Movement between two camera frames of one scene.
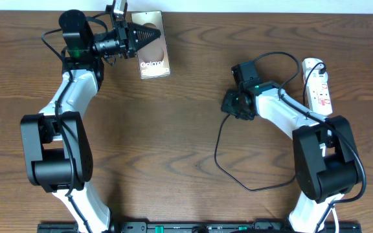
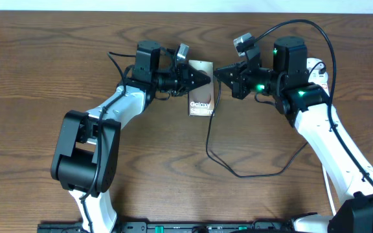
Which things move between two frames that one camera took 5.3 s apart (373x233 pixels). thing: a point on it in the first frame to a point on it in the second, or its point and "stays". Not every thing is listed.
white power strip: (317, 86) stays
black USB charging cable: (322, 70) to (324, 70)
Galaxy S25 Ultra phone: (153, 59) to (201, 101)
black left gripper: (123, 32) to (186, 77)
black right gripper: (226, 106) to (237, 82)
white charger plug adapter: (316, 79) stays
